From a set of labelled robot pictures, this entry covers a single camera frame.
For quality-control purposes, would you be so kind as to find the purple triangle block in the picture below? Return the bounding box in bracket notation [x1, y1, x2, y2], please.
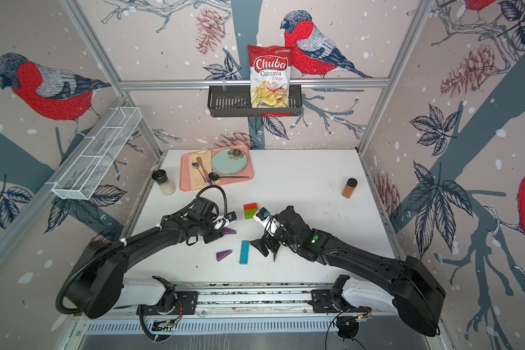
[222, 227, 236, 235]
[216, 249, 233, 262]

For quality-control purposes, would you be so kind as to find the green rectangular block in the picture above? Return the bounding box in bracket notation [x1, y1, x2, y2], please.
[244, 209, 258, 220]

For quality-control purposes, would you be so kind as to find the red rectangular block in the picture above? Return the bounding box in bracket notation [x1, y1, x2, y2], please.
[244, 203, 258, 211]

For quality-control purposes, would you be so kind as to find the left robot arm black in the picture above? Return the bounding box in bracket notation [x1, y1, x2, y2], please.
[55, 197, 237, 319]

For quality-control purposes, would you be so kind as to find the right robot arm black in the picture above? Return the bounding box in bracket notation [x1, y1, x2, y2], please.
[251, 206, 446, 337]

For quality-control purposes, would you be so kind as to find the teal long block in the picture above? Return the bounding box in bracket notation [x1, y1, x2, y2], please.
[239, 241, 250, 265]

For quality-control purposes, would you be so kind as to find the beige napkin on tray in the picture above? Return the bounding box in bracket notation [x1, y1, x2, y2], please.
[185, 150, 212, 190]

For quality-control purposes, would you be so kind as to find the pink tray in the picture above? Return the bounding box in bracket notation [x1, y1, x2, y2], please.
[179, 145, 254, 192]

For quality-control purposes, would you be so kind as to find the black ladle spoon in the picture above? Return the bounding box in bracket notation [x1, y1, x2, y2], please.
[209, 172, 249, 182]

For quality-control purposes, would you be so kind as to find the white spice jar black lid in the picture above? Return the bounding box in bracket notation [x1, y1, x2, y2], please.
[152, 169, 176, 195]

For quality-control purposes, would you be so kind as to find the silver spoon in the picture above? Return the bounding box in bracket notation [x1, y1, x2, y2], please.
[191, 160, 211, 185]

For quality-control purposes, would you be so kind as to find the light green plate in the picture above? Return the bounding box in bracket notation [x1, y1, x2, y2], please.
[211, 148, 248, 176]

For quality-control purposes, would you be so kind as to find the brown spice jar black lid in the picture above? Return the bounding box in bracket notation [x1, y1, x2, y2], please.
[341, 178, 358, 198]

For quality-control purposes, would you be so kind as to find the Chuba cassava chips bag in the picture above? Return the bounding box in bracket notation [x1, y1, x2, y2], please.
[248, 45, 293, 109]

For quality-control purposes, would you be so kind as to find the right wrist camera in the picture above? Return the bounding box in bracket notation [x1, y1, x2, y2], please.
[253, 207, 281, 236]

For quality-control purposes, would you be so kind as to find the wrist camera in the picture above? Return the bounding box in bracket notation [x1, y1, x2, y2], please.
[253, 207, 281, 236]
[214, 211, 237, 230]

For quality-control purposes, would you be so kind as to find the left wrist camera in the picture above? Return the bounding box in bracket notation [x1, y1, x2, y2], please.
[214, 211, 237, 230]

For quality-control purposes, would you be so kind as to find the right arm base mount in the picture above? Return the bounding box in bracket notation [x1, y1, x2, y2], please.
[308, 290, 371, 314]

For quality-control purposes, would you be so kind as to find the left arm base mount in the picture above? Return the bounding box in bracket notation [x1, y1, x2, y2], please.
[137, 291, 199, 316]

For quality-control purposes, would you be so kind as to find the black wall basket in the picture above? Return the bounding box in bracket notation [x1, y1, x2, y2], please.
[207, 85, 303, 118]

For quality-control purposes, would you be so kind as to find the white wire mesh shelf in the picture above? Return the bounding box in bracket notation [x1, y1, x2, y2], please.
[52, 106, 142, 200]

